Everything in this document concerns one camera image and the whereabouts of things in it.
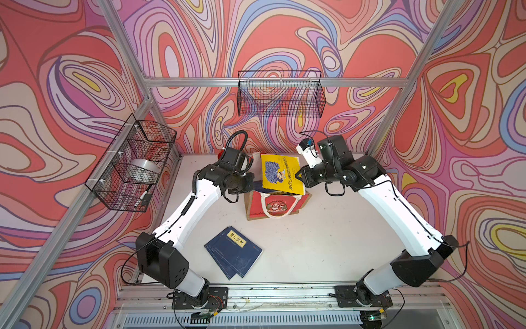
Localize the back black wire basket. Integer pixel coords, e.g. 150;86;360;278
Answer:
237;69;326;119

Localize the blue book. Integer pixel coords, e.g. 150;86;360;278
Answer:
204;240;237;280
211;226;262;278

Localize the yellow cover book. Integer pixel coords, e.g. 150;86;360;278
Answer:
261;154;305;195

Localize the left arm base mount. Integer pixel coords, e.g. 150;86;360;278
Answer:
167;285;229;312

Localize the white marker in basket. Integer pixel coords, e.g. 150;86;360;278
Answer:
134;185;152;208

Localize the black wire basket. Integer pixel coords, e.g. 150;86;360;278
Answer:
237;69;326;119
84;115;177;212

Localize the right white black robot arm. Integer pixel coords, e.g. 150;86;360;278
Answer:
295;135;460;304

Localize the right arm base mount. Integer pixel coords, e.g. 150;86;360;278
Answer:
333;281;393;308

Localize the left black wire basket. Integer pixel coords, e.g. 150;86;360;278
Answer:
84;115;177;212

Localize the silver tape roll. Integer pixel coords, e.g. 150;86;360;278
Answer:
125;158;161;185

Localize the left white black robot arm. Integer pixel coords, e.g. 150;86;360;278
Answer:
136;130;254;304

